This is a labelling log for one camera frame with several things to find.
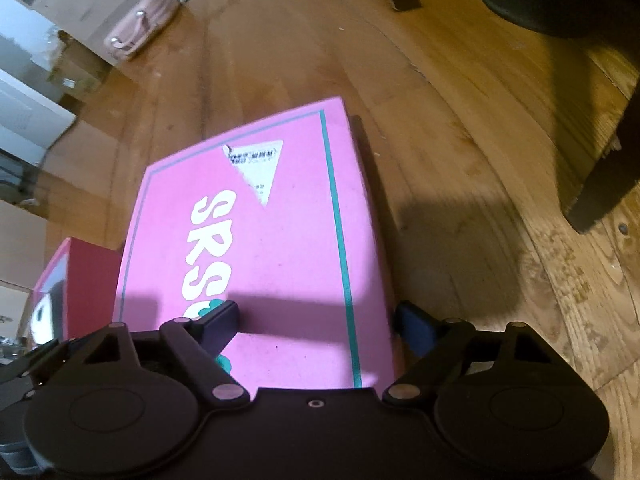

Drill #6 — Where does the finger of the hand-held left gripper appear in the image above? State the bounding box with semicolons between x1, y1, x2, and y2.
17;339;81;386

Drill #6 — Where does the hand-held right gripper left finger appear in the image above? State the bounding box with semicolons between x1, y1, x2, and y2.
75;299;252;409

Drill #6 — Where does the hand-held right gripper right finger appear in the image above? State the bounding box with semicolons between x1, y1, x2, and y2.
382;300;567;407

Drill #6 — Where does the black and white plush doll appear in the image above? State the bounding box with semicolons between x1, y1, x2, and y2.
30;280;68;347

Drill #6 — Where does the pink cardboard box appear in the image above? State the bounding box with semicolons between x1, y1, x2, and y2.
31;237;125;356

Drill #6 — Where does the pink box lid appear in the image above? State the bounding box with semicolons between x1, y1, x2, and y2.
111;97;401;392

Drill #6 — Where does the beige drawer cabinet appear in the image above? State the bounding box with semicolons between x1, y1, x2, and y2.
0;199;52;292

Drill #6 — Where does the white door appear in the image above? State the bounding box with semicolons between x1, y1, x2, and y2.
0;67;77;167

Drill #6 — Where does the dark wooden chair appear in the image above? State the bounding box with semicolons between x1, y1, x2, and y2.
384;0;640;235

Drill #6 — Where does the small cardboard box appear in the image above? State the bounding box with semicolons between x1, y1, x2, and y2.
46;30;105;95

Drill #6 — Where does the pink suitcase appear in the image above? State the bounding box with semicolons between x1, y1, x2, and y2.
102;0;182;64

